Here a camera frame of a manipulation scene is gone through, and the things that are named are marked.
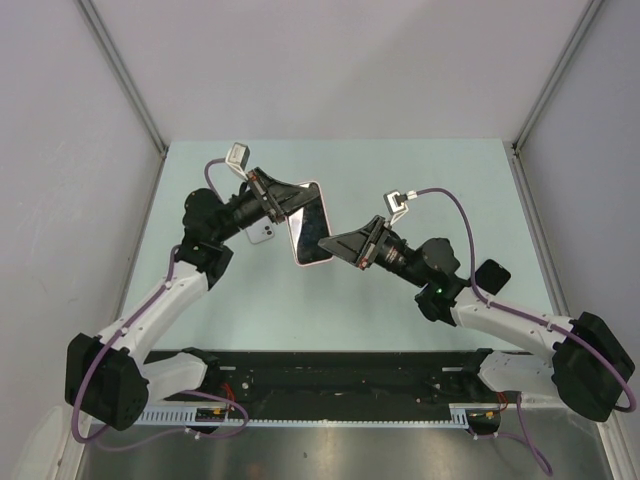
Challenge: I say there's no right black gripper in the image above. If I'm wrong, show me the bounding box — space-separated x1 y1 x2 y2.
317 216 429 289

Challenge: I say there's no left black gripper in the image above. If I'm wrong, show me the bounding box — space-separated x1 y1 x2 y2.
214 168 319 244

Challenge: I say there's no lilac white phone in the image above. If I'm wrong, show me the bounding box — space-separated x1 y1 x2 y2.
245 217 275 245

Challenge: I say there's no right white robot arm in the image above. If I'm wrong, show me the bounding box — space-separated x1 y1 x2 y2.
318 216 635 422

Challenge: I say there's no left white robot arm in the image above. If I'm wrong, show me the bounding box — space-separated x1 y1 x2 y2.
64 168 320 443

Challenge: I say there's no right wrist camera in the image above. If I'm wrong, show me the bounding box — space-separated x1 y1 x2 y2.
383 190 417 226

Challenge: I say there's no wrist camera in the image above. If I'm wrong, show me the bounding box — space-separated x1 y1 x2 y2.
383 190 417 226
225 142 250 180

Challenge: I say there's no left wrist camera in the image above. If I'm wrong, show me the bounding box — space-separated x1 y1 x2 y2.
225 142 250 180

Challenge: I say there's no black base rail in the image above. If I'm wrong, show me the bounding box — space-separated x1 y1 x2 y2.
144 349 546 420

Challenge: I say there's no right aluminium frame post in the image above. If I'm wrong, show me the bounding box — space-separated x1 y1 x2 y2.
512 0 606 151

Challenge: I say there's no aluminium frame post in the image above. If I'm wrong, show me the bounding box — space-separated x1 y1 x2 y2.
74 0 168 158
512 0 606 151

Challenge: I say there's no white slotted cable duct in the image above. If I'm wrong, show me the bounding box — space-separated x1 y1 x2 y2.
134 404 501 429

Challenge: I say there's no left aluminium frame post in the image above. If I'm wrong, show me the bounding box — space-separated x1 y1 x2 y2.
74 0 168 158

